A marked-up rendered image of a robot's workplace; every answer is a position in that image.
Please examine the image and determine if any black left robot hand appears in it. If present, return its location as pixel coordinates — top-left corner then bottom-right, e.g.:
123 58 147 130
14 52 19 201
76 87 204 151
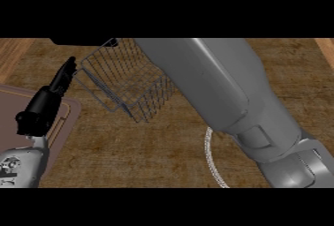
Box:
15 56 79 138

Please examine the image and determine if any brown cutting board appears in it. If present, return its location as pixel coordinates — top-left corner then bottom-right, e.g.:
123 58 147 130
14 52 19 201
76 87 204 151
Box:
0 85 84 189

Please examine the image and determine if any grey wire basket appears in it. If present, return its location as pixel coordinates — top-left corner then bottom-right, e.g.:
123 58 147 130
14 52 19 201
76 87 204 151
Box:
73 38 176 124

